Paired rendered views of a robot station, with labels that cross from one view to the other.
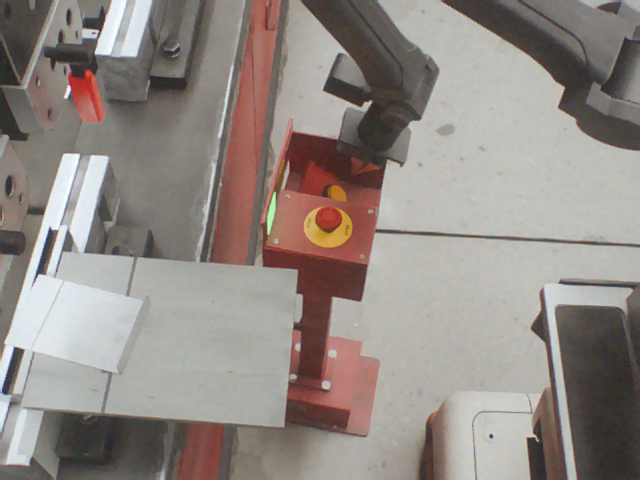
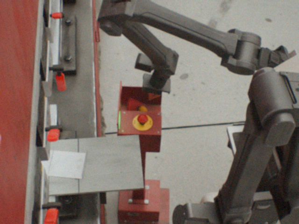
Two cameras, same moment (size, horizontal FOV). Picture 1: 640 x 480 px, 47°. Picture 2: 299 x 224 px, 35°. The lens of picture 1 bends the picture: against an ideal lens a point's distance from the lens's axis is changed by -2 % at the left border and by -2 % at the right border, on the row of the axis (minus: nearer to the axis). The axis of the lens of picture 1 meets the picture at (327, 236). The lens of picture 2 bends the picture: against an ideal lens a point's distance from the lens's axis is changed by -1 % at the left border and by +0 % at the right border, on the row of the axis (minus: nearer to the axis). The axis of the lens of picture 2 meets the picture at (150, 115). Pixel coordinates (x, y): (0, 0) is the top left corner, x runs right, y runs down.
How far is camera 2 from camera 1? 0.61 m
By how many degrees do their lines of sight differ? 6
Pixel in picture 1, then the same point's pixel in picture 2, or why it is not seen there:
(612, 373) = not seen: hidden behind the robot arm
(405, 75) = (167, 59)
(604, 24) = (230, 37)
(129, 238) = (68, 135)
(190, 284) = (100, 145)
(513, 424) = not seen: hidden behind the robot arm
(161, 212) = (77, 124)
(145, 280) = (83, 146)
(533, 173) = (229, 91)
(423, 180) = (176, 102)
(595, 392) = not seen: hidden behind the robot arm
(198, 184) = (89, 111)
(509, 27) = (200, 42)
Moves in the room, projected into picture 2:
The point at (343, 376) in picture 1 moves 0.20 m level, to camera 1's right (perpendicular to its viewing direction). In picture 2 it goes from (153, 196) to (195, 194)
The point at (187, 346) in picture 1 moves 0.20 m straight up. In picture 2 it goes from (104, 166) to (100, 125)
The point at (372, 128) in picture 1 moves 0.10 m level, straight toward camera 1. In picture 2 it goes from (155, 80) to (156, 102)
